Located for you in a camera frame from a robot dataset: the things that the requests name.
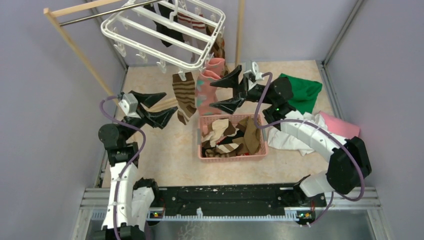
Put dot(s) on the pile of socks in basket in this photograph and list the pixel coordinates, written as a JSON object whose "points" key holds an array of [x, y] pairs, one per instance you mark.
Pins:
{"points": [[232, 139]]}

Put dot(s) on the pink cloth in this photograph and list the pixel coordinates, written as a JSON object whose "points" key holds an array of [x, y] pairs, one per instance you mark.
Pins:
{"points": [[340, 127]]}

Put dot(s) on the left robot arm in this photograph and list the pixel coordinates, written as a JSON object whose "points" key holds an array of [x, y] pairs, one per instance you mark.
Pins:
{"points": [[130, 198]]}

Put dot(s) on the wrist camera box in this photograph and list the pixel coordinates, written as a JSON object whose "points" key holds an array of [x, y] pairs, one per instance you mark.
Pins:
{"points": [[129, 104], [253, 73]]}

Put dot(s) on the wooden clothes rack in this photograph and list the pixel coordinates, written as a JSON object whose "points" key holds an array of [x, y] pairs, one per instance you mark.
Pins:
{"points": [[161, 12]]}

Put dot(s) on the brown striped sock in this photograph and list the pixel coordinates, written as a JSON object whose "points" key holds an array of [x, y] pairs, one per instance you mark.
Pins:
{"points": [[184, 92]]}

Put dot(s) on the pink sock with teal spots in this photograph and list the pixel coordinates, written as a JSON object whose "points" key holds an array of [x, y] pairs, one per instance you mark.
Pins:
{"points": [[217, 65]]}

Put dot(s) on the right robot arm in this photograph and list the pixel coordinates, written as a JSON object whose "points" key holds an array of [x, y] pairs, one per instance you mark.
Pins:
{"points": [[348, 161]]}

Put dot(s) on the white plastic clip hanger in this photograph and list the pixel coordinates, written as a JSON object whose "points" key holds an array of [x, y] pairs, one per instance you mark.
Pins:
{"points": [[162, 45]]}

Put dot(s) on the orange brown argyle sock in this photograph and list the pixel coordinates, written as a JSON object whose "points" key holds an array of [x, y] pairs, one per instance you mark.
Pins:
{"points": [[218, 48]]}

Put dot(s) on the green shirt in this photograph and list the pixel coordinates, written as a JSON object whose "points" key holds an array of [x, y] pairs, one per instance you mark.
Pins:
{"points": [[305, 93]]}

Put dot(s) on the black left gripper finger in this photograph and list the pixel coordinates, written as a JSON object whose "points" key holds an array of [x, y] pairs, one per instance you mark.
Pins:
{"points": [[148, 99], [159, 119]]}

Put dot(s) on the white cloth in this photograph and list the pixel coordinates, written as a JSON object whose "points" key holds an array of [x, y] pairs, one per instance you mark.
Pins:
{"points": [[283, 141]]}

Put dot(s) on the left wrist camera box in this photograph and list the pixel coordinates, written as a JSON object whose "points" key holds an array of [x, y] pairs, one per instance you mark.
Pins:
{"points": [[129, 104]]}

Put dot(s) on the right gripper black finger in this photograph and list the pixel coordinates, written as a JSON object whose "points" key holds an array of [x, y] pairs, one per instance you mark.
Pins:
{"points": [[229, 105], [231, 80]]}

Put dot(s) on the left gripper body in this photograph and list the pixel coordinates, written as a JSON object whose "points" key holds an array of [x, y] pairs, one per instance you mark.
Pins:
{"points": [[135, 121]]}

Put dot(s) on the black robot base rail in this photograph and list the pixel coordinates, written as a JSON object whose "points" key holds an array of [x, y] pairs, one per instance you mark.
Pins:
{"points": [[249, 203]]}

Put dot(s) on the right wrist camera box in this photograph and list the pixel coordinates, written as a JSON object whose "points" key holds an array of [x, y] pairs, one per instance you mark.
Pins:
{"points": [[253, 73]]}

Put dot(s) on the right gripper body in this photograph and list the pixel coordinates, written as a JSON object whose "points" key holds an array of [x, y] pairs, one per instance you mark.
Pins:
{"points": [[254, 94]]}

